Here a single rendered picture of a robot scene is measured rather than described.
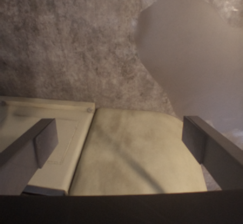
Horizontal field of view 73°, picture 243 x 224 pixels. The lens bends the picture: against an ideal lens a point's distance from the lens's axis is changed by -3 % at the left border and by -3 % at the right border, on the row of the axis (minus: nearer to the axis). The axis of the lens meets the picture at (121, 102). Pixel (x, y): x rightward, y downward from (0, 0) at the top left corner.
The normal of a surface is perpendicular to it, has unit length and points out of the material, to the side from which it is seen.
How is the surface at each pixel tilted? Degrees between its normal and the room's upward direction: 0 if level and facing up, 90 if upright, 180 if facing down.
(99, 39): 0
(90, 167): 90
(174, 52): 0
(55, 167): 90
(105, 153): 90
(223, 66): 0
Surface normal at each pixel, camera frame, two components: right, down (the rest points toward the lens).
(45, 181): 0.00, -0.78
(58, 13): -0.11, 0.62
